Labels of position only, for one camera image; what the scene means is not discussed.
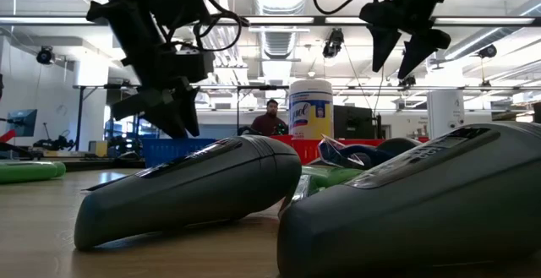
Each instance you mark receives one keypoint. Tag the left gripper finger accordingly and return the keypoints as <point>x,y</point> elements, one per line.
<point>160,109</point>
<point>189,109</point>

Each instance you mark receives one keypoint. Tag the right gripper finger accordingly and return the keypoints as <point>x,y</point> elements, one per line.
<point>422,43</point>
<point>382,41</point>

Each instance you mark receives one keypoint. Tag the dark grey rounded bottle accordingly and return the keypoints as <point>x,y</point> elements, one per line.
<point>399,145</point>

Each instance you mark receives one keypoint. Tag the blue razor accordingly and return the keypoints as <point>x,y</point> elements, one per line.
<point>338,151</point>

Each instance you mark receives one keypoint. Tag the clear plastic item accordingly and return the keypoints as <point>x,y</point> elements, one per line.
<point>301,189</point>

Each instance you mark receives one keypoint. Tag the black background robot arm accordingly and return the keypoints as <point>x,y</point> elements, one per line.
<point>55,143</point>

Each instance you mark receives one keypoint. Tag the blue plastic basket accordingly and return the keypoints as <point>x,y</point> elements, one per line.
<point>177,151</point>

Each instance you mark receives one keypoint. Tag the yellow box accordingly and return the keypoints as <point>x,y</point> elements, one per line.
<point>99,148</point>

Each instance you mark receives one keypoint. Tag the white round column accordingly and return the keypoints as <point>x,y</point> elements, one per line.
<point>446,113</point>

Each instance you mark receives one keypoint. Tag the person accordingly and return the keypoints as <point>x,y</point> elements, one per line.
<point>268,121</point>

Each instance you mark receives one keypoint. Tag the black box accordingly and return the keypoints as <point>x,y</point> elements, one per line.
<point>353,121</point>

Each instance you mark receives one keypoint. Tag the white yellow wipes canister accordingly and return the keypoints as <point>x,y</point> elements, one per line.
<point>310,113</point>

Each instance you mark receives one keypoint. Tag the computer monitor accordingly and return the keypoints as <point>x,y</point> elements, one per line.
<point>21,122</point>

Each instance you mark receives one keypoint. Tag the red bar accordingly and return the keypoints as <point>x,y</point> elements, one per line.
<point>8,136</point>

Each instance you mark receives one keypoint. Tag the black ceiling camera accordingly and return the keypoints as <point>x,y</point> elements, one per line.
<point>488,51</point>
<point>334,43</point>
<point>408,83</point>
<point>45,55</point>

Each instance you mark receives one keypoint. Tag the black metal frame stand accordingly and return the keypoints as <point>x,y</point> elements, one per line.
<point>79,117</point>
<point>262,87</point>

